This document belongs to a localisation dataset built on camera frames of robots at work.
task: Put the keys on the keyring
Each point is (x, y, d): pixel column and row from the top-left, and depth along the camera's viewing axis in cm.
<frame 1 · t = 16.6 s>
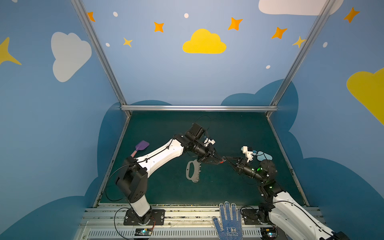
left hand: (221, 161, 70), fingers open
right hand: (227, 157, 73), fingers closed
purple pink toy shovel: (142, 145, 101), point 3 cm above the table
light blue toy shovel: (262, 156, 98), point 2 cm above the table

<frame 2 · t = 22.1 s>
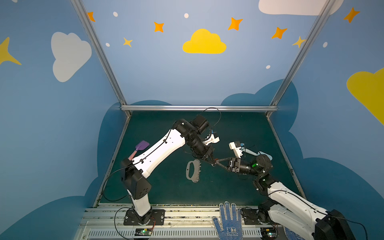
left hand: (215, 162, 67), fingers closed
right hand: (218, 162, 67), fingers closed
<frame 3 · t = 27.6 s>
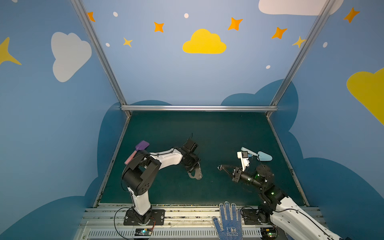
left hand: (203, 166, 90), fingers closed
right hand: (224, 165, 73), fingers closed
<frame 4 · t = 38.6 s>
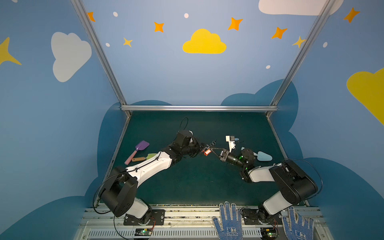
left hand: (209, 145, 80), fingers closed
right hand: (212, 148, 81), fingers closed
key with red tag: (207, 151, 84), point 16 cm above the table
